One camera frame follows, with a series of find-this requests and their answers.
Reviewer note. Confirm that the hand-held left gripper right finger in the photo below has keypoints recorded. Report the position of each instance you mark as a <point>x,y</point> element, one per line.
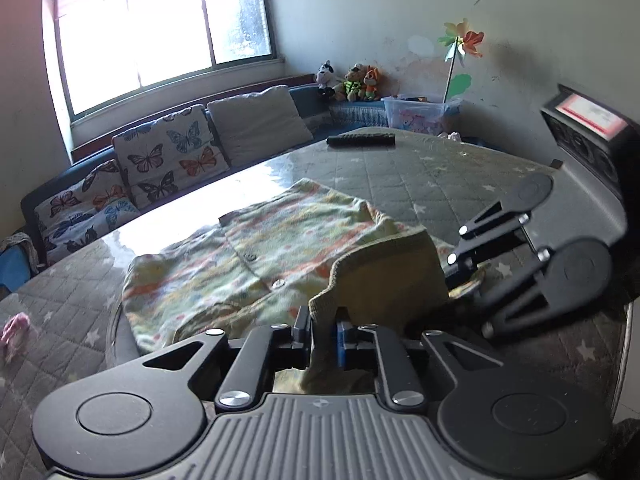
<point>341,345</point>

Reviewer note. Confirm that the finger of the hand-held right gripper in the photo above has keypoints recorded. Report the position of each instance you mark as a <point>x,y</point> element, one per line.
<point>505,317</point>
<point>492,237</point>

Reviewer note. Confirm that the flat butterfly print cushion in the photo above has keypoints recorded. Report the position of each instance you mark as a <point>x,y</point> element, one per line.
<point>85,210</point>

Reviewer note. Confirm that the black remote control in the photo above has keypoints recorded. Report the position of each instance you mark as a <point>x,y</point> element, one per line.
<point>360,139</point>

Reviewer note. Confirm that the clear plastic storage box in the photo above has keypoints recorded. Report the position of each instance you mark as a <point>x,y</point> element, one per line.
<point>415,115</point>

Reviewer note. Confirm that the large window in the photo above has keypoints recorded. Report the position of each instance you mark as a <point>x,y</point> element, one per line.
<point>150,30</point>

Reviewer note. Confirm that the colourful toy pinwheel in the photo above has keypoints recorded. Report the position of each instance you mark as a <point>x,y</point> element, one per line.
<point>462,42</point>

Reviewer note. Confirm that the blue and grey clothes pile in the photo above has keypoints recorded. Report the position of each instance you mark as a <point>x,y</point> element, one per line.
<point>12,260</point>

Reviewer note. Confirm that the blue sofa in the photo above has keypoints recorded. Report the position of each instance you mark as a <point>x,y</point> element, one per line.
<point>307,105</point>

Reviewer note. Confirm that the brown bear plush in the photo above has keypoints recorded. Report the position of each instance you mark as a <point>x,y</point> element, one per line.
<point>354,82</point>

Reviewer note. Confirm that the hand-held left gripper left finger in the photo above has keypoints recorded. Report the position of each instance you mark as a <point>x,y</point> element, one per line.
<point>302,340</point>

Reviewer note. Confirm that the orange fox plush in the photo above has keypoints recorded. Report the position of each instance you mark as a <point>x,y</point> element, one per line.
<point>371,82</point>

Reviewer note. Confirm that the yellow-green patterned child's shirt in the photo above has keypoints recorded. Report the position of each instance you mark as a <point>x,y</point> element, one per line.
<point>280,240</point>

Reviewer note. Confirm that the small pink cloth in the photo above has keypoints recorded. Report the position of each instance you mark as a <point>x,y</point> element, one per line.
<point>15,332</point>

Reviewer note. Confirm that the upright butterfly print cushion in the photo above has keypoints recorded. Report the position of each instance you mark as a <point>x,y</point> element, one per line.
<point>165,150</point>

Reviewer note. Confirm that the black and white cow plush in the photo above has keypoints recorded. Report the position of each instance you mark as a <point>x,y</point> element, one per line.
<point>326,74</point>

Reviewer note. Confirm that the plain beige cushion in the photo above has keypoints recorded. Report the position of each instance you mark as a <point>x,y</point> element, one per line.
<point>255,125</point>

